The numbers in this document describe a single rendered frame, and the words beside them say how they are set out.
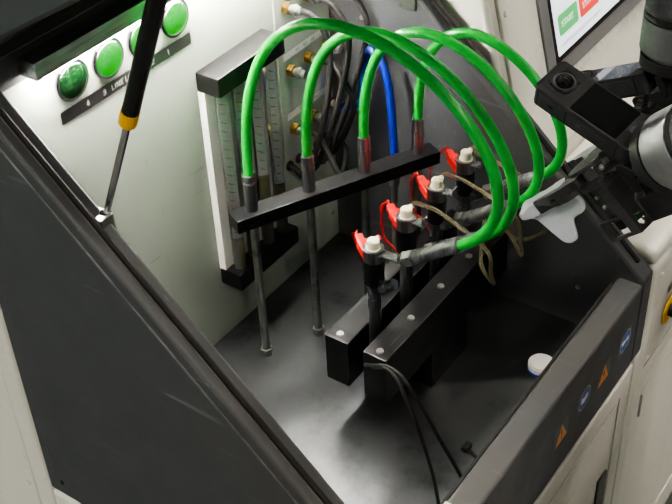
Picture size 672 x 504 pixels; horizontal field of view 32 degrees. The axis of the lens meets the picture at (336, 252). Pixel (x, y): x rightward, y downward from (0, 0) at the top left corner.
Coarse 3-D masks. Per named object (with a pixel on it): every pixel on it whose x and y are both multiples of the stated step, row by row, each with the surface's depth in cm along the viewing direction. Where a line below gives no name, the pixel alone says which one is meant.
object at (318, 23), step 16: (288, 32) 138; (352, 32) 132; (368, 32) 131; (272, 48) 141; (384, 48) 130; (400, 48) 130; (256, 64) 144; (416, 64) 129; (256, 80) 146; (432, 80) 129; (448, 96) 129; (464, 112) 129; (464, 128) 130; (480, 144) 130; (496, 176) 131; (496, 192) 132; (496, 208) 133; (496, 224) 135; (464, 240) 139; (480, 240) 138
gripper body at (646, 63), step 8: (640, 56) 125; (640, 64) 125; (648, 64) 123; (656, 64) 122; (656, 72) 123; (664, 72) 122; (656, 80) 125; (664, 80) 125; (656, 88) 127; (664, 88) 125; (640, 96) 128; (648, 96) 127; (656, 96) 126; (664, 96) 126; (640, 104) 128; (648, 104) 127; (656, 104) 127; (664, 104) 127; (648, 112) 127
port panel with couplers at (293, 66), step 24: (288, 0) 165; (312, 0) 166; (288, 48) 169; (312, 48) 174; (336, 48) 175; (288, 72) 170; (288, 96) 173; (288, 120) 175; (312, 120) 179; (288, 144) 177
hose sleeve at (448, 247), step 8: (456, 240) 141; (424, 248) 144; (432, 248) 143; (440, 248) 142; (448, 248) 141; (456, 248) 140; (416, 256) 145; (424, 256) 144; (432, 256) 143; (440, 256) 143
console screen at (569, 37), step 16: (544, 0) 176; (560, 0) 179; (576, 0) 184; (592, 0) 188; (608, 0) 193; (624, 0) 197; (640, 0) 203; (544, 16) 176; (560, 16) 180; (576, 16) 184; (592, 16) 189; (608, 16) 194; (624, 16) 199; (544, 32) 177; (560, 32) 181; (576, 32) 185; (592, 32) 190; (544, 48) 178; (560, 48) 181; (576, 48) 186
